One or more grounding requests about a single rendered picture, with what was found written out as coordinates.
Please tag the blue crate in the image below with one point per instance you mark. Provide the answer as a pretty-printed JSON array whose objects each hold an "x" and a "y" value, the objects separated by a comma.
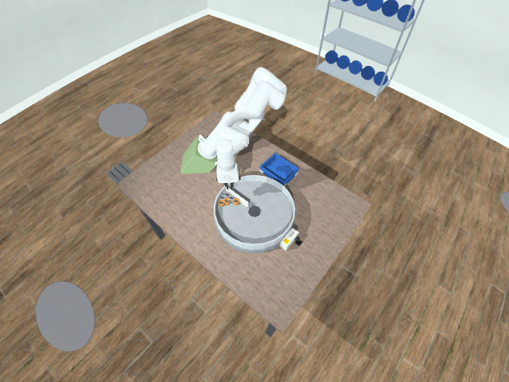
[{"x": 279, "y": 169}]

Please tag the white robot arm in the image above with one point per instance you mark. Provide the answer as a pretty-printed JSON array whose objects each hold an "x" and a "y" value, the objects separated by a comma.
[{"x": 233, "y": 131}]

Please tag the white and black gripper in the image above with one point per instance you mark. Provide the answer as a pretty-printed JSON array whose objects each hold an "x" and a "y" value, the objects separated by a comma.
[{"x": 230, "y": 176}]

